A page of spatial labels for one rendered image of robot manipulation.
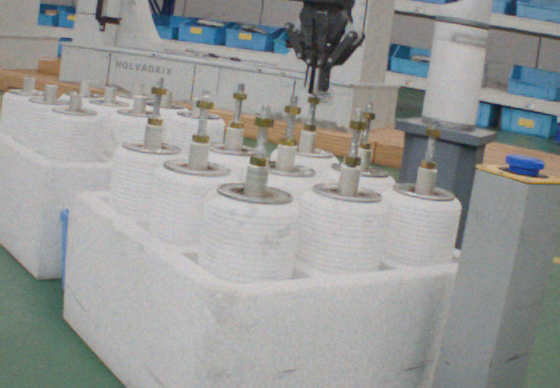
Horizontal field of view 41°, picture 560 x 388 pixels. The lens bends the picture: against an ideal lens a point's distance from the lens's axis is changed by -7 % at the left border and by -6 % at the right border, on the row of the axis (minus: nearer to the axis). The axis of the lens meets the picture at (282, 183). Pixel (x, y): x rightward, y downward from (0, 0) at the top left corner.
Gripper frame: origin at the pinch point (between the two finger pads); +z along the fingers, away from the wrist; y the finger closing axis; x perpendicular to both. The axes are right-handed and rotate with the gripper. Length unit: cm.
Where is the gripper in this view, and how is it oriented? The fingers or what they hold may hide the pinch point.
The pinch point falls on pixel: (317, 81)
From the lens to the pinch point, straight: 109.5
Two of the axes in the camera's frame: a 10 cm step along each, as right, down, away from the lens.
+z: -1.3, 9.7, 1.9
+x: 6.5, -0.6, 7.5
